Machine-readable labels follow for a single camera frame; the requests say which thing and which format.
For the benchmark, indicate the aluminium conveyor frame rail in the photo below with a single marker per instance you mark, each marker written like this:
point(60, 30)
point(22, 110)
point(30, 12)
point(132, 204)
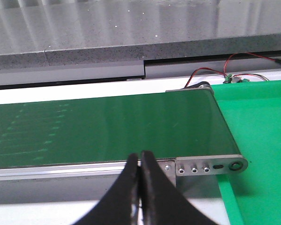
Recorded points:
point(178, 167)

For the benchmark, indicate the green plastic bin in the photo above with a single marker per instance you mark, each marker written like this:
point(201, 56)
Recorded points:
point(253, 113)

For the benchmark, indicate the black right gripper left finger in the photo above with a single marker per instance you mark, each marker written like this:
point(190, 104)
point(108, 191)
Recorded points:
point(119, 206)

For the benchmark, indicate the grey stone countertop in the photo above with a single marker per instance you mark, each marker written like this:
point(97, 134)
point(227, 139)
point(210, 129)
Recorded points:
point(43, 33)

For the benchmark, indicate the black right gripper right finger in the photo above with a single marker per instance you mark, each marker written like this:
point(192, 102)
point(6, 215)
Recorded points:
point(162, 203)

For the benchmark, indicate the green conveyor belt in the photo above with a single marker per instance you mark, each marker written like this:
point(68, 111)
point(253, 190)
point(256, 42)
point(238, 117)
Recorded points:
point(171, 124)

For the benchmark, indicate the green connector circuit board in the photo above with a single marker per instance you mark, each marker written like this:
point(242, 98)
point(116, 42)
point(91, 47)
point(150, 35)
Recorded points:
point(234, 79)

